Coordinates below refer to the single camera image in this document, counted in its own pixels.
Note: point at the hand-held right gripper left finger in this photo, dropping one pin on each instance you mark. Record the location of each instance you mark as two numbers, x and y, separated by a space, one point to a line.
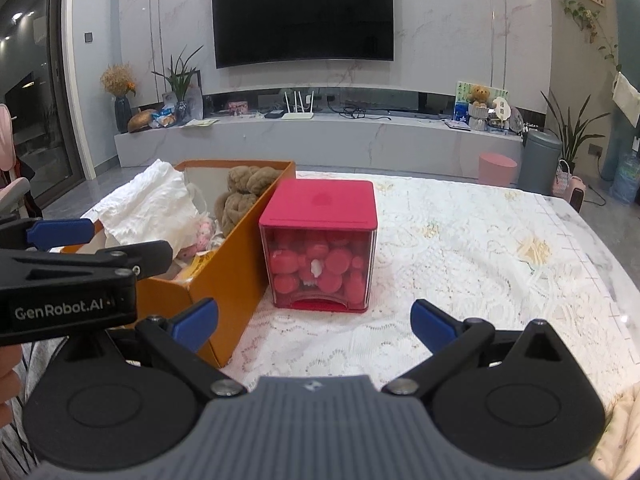
192 322

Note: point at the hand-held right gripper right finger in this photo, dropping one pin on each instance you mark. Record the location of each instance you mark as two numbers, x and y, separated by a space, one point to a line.
432 322

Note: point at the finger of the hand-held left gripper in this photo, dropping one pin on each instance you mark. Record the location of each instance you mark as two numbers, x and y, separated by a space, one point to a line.
145 256
60 233

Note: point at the white cloth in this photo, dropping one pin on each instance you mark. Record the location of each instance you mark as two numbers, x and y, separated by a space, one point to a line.
150 205

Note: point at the yellow pink snack packet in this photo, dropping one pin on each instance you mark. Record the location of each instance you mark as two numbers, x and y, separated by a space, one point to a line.
201 264

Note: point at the pink item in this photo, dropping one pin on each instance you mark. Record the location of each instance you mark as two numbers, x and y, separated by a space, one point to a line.
202 232

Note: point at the orange cardboard box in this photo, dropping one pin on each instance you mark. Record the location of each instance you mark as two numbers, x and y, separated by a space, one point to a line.
235 270

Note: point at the brown plush bear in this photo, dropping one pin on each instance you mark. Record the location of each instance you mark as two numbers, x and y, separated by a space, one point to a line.
240 200

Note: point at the person's left hand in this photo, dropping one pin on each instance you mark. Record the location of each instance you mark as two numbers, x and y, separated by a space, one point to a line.
9 385

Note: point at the pink chair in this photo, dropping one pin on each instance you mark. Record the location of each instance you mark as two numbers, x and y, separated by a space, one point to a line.
7 135

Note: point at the golden gourd ornament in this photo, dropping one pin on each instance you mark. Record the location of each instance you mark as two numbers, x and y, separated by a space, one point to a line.
142 121

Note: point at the vase of dried flowers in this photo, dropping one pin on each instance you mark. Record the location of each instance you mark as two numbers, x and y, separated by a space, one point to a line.
120 105

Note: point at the grey checked cloth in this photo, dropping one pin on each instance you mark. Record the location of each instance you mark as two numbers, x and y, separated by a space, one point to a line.
12 452

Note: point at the pink box of red balls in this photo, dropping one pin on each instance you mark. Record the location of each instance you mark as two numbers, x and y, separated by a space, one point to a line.
320 205

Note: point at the pink round stool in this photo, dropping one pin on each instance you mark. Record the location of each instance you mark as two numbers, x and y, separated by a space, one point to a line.
496 170

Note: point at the green plant in glass vase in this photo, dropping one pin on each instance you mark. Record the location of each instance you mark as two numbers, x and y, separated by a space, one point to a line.
180 85

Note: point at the small woven basket bag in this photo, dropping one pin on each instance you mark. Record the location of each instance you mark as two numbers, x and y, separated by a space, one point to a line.
562 179

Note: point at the grey trash bin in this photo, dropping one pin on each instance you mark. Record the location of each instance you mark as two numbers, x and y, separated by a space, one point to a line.
540 160

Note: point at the pink small appliance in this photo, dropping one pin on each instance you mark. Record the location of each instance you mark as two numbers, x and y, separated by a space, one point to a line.
577 190

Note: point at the white router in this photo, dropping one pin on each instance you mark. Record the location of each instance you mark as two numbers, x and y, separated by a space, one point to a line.
297 115

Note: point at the cream quilted blanket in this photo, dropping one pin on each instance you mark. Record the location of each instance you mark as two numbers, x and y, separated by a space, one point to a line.
620 440

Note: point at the brown teddy bear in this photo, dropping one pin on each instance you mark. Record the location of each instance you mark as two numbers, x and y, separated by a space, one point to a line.
480 96

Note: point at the green picture board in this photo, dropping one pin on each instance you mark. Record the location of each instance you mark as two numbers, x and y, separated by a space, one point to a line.
462 92

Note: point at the long-leaved potted plant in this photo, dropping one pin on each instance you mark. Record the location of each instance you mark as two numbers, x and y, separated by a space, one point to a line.
572 130

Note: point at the blue water jug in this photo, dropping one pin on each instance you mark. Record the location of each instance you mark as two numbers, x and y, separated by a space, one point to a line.
627 180

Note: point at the white hanging towel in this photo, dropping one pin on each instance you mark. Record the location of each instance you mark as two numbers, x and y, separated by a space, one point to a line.
627 100

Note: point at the hanging vine plant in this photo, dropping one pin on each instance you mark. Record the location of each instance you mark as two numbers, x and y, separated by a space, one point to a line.
587 20

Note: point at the pink photo frame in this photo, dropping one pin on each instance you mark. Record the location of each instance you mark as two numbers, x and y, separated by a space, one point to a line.
237 107

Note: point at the black wall television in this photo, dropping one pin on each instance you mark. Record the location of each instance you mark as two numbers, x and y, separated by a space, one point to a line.
300 15

